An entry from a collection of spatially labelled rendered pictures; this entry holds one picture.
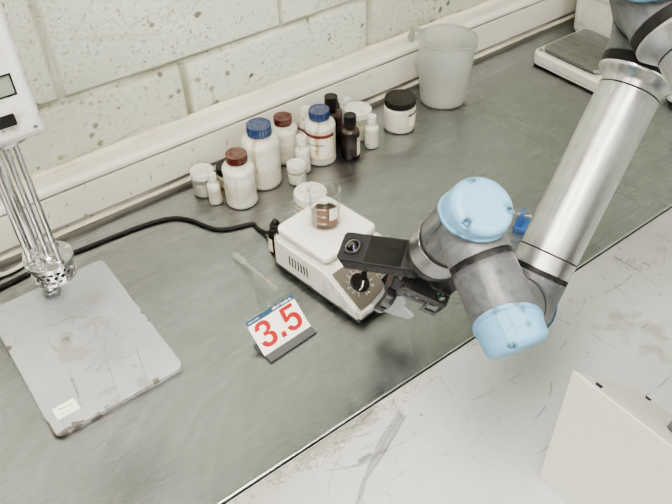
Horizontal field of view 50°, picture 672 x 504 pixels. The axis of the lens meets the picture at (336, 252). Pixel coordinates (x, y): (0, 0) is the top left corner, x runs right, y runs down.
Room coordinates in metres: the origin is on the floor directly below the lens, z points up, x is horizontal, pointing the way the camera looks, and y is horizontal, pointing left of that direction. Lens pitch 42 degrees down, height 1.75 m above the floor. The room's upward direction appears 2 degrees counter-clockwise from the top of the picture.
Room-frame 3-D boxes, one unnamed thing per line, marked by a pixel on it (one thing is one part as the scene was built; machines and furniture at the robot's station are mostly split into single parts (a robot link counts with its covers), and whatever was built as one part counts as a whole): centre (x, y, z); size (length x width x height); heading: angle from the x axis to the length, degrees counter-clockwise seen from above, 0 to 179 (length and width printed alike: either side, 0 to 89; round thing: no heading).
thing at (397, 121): (1.33, -0.14, 0.94); 0.07 x 0.07 x 0.07
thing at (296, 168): (1.14, 0.07, 0.92); 0.04 x 0.04 x 0.04
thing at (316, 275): (0.88, 0.00, 0.94); 0.22 x 0.13 x 0.08; 44
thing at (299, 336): (0.74, 0.09, 0.92); 0.09 x 0.06 x 0.04; 130
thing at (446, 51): (1.45, -0.24, 0.97); 0.18 x 0.13 x 0.15; 45
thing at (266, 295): (0.83, 0.11, 0.91); 0.06 x 0.06 x 0.02
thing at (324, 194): (0.91, 0.02, 1.02); 0.06 x 0.05 x 0.08; 64
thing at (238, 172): (1.09, 0.18, 0.95); 0.06 x 0.06 x 0.11
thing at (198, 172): (1.12, 0.25, 0.93); 0.05 x 0.05 x 0.05
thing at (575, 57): (1.54, -0.64, 0.92); 0.26 x 0.19 x 0.05; 35
